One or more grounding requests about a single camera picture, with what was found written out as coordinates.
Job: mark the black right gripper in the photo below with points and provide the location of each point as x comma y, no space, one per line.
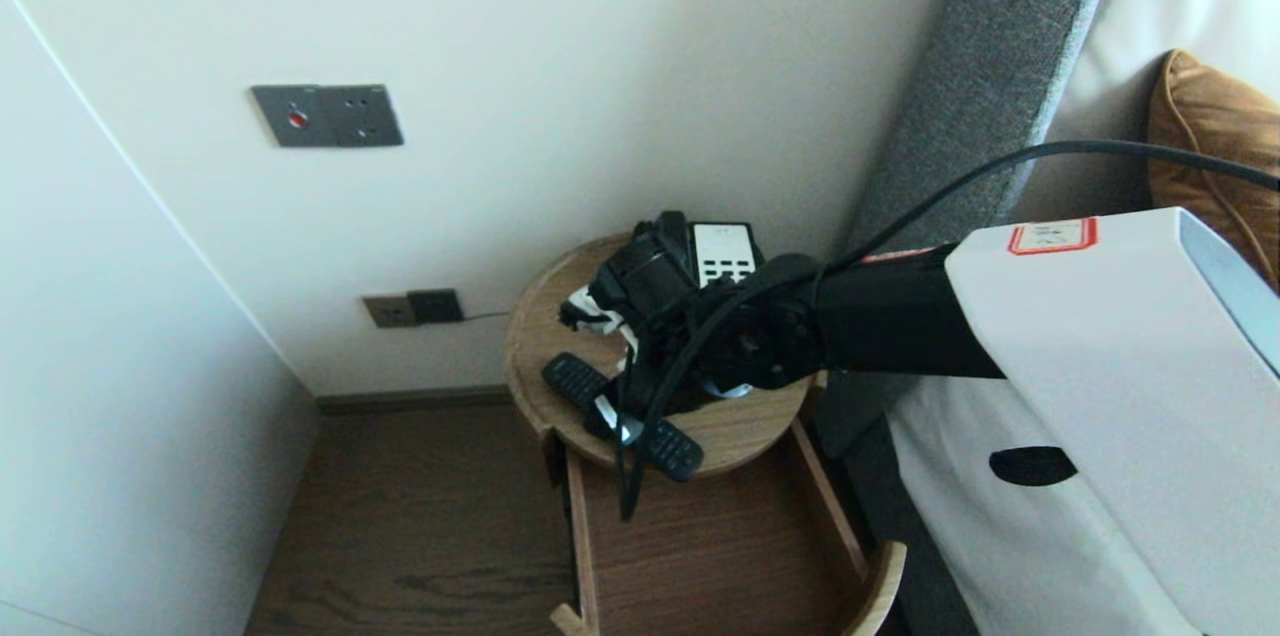
660,391

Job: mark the black tv remote control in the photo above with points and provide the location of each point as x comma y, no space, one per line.
570,378

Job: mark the brown velvet cushion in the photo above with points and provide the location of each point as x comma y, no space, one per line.
1210,116

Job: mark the black wall plug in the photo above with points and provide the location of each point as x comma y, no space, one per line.
436,306

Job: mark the grey fabric headboard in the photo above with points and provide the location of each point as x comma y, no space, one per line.
1000,66

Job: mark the black and white telephone base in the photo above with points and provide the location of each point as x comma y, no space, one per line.
725,246

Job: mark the beige pillow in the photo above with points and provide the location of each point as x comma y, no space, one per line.
1090,191

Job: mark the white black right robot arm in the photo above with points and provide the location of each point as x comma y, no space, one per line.
1100,366

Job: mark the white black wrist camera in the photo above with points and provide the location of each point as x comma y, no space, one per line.
645,281

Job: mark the round wooden bedside table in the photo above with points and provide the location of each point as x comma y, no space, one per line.
545,331

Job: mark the beige wall socket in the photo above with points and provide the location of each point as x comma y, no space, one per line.
388,312

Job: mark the grey wall switch panel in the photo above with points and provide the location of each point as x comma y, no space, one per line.
328,117

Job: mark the black telephone handset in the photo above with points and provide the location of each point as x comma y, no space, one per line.
672,231

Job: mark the round wooden side table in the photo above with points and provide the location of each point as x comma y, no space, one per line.
700,556

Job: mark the brown wooden baseboard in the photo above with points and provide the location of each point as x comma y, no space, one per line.
400,401

